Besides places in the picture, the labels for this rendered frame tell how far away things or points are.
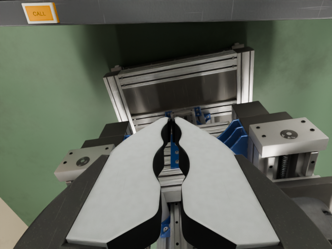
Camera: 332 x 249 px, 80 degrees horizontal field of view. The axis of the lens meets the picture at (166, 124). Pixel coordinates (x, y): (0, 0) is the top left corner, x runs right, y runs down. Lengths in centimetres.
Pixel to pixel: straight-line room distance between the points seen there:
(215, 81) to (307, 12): 84
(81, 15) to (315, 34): 141
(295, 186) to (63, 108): 154
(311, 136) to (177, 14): 37
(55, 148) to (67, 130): 24
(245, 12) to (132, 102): 98
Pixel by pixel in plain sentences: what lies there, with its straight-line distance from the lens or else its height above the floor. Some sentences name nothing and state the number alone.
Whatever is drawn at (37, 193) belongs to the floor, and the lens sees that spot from 256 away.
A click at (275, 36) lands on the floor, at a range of 150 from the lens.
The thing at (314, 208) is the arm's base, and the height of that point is 107.
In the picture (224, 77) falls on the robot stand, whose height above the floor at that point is 21.
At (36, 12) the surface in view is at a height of 96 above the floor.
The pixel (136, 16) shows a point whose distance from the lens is 39.
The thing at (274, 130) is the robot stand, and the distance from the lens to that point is 54.
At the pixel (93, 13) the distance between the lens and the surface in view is 41.
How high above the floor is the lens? 134
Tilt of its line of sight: 58 degrees down
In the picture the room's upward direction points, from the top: 177 degrees counter-clockwise
